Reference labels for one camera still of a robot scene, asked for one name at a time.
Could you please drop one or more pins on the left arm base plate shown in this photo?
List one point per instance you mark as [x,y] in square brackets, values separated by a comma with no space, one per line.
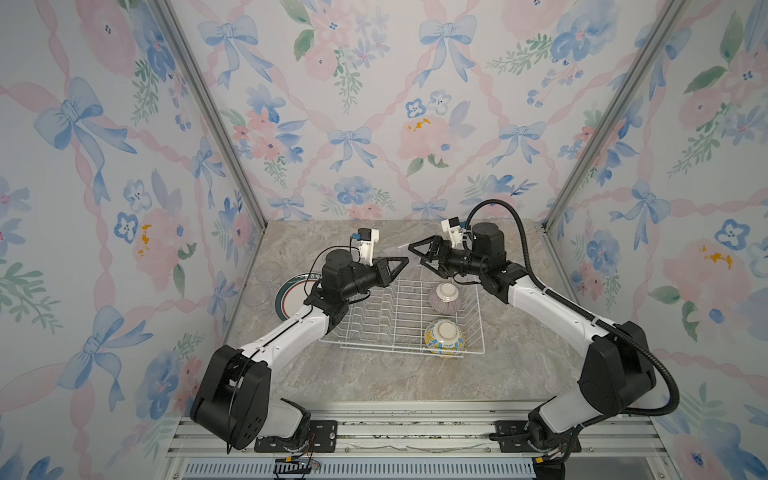
[316,436]

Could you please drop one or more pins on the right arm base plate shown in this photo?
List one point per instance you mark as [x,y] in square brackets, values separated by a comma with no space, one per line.
[515,436]

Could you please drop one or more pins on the yellow blue floral bowl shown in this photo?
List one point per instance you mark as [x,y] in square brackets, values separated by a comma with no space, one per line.
[444,338]

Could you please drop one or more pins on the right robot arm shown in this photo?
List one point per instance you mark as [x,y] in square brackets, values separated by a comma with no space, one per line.
[614,373]

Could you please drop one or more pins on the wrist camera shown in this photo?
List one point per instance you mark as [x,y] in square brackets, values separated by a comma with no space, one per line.
[455,230]
[366,239]

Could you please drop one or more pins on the corner aluminium post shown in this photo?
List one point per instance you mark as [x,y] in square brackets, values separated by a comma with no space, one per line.
[660,32]
[189,65]

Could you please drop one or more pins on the white wire dish rack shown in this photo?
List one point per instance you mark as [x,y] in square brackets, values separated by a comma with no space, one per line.
[393,320]

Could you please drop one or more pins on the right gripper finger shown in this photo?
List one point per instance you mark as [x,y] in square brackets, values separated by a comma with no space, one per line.
[430,244]
[431,261]

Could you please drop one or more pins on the plain white plate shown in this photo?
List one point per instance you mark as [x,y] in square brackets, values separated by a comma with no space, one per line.
[292,293]

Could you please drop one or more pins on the striped grey bowl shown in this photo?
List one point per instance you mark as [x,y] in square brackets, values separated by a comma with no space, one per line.
[445,299]

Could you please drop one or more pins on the right corner aluminium post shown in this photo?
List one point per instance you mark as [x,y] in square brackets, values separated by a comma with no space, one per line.
[660,32]

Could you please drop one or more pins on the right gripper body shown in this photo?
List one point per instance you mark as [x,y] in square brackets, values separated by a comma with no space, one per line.
[458,263]

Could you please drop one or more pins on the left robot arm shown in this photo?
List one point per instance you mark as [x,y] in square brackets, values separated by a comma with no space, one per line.
[234,400]

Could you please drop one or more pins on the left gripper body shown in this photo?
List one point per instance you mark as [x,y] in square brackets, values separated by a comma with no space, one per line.
[362,281]

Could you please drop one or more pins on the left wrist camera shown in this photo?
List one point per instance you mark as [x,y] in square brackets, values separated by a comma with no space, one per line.
[366,239]

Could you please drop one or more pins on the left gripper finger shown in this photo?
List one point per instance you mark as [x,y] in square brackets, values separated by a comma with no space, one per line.
[390,265]
[381,279]

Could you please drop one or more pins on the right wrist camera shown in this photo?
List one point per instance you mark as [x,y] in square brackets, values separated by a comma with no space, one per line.
[455,230]

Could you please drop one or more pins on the left corner aluminium post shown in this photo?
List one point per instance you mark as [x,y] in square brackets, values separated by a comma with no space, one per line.
[189,65]

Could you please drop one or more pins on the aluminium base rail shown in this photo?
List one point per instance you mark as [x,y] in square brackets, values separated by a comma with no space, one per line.
[422,440]

